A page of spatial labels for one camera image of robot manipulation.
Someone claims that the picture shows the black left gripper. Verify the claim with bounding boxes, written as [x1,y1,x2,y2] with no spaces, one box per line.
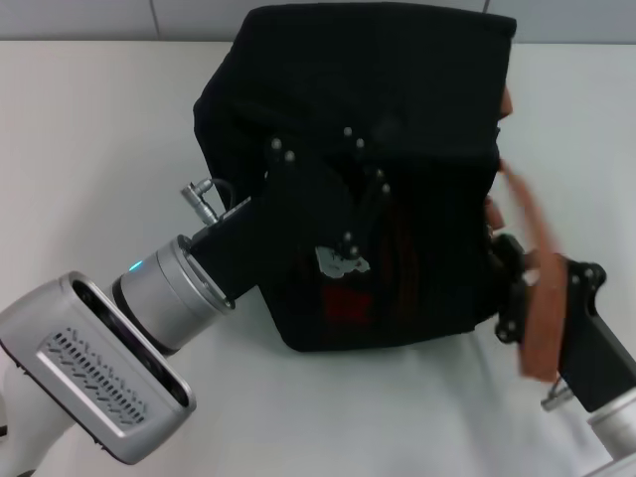
[190,125,392,302]

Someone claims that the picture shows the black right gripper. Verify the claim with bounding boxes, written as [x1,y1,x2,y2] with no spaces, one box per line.
[491,233,630,414]

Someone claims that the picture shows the black food bag brown handles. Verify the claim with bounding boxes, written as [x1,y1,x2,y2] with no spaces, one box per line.
[191,7,567,384]

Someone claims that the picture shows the right gripper connector cable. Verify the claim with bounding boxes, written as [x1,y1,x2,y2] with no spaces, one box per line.
[541,376,573,412]

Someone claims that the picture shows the gripper connector cable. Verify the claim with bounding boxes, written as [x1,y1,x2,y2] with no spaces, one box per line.
[541,376,573,412]
[179,178,238,226]

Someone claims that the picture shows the left gripper connector cable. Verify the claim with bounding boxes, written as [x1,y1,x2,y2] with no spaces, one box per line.
[179,178,238,226]

